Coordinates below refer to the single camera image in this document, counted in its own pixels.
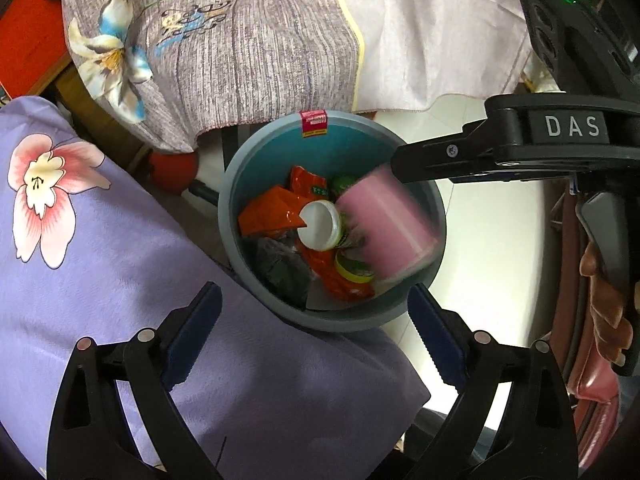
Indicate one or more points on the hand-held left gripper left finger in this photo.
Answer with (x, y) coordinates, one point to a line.
(192, 330)

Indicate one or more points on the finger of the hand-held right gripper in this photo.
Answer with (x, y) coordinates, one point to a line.
(440, 157)

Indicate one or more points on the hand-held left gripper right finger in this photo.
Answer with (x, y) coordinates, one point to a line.
(437, 335)

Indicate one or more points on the pink paper cup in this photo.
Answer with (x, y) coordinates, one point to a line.
(385, 220)

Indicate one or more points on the green bottle lid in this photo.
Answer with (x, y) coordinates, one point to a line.
(342, 185)

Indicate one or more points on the green and white pill bottle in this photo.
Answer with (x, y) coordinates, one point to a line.
(320, 225)

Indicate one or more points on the red snack bag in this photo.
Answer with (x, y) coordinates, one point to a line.
(270, 210)

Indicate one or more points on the blue plastic bucket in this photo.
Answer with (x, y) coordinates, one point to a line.
(260, 160)

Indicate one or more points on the person's right hand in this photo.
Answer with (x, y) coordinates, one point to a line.
(607, 305)

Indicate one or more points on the dark crumpled wrapper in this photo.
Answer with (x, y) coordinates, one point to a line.
(282, 270)

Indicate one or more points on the purple floral tablecloth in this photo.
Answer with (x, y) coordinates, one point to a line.
(100, 260)

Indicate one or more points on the red bucket label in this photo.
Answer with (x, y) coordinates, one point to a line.
(313, 124)

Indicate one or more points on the maroon leather bag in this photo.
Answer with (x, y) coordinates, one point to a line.
(590, 385)

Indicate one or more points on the red round object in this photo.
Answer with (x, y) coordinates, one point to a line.
(172, 170)

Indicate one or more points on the brown wooden furniture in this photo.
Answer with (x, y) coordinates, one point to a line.
(100, 125)

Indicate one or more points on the grey floral cloth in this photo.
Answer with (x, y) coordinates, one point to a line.
(250, 35)

